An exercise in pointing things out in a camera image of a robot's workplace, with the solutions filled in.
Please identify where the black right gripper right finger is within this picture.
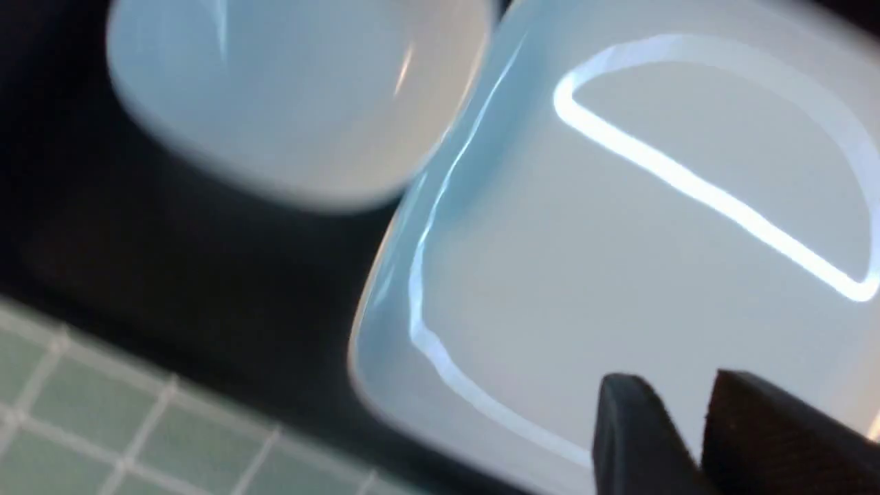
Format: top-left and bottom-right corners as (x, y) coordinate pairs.
(701, 370), (879, 494)

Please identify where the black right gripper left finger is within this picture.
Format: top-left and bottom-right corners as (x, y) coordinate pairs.
(592, 373), (718, 494)

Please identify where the white square rice plate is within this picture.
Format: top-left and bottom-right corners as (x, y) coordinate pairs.
(349, 1), (879, 494)

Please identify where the small white square bowl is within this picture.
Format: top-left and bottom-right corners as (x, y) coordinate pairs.
(106, 1), (503, 212)

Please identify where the green checkered tablecloth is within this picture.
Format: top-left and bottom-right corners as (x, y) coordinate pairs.
(1, 298), (420, 494)

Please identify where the black serving tray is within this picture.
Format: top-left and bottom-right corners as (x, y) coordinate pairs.
(2, 1), (524, 494)

